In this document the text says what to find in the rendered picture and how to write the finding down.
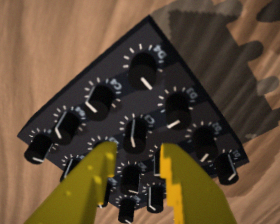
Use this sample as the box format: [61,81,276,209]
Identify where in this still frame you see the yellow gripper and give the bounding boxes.
[23,141,237,224]

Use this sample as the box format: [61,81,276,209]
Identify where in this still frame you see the black knob box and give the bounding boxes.
[17,15,249,224]

